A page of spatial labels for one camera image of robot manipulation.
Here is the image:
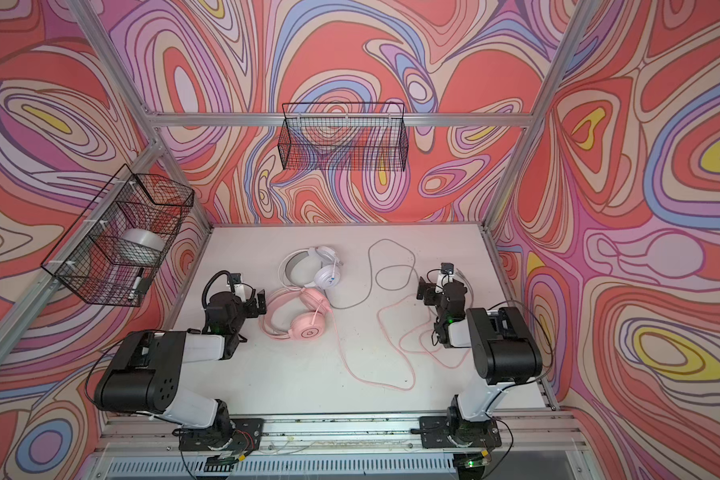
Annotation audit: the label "black wire basket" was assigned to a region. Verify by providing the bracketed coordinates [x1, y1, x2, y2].
[41, 166, 195, 307]
[277, 101, 409, 172]

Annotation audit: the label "pink cat-ear headphones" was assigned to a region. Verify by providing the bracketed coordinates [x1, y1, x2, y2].
[259, 288, 333, 341]

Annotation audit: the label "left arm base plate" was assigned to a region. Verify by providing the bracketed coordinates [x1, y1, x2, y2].
[172, 418, 264, 454]

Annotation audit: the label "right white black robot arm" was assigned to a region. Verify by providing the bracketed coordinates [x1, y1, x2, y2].
[414, 278, 543, 450]

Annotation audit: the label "marker pen in basket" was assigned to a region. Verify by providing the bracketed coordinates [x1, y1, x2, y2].
[128, 268, 144, 301]

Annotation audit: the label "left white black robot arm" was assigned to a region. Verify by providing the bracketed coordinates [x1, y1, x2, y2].
[93, 290, 267, 457]

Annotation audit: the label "grey headphone cable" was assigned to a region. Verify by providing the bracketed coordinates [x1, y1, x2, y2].
[326, 238, 421, 311]

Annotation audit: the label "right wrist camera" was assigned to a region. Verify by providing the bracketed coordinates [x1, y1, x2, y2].
[439, 262, 455, 285]

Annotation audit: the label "back black wire basket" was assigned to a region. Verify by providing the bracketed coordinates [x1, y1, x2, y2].
[277, 101, 409, 172]

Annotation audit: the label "white tape roll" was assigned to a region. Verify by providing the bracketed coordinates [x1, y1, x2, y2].
[116, 228, 165, 267]

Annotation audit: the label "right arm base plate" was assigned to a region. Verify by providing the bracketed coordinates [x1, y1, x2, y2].
[413, 416, 502, 451]

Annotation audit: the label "white headphones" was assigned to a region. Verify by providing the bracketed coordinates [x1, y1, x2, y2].
[278, 245, 343, 290]

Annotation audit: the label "aluminium front rail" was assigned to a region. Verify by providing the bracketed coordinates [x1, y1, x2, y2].
[95, 409, 588, 456]

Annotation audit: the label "left black wire basket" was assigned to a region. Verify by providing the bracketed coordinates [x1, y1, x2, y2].
[41, 166, 195, 307]

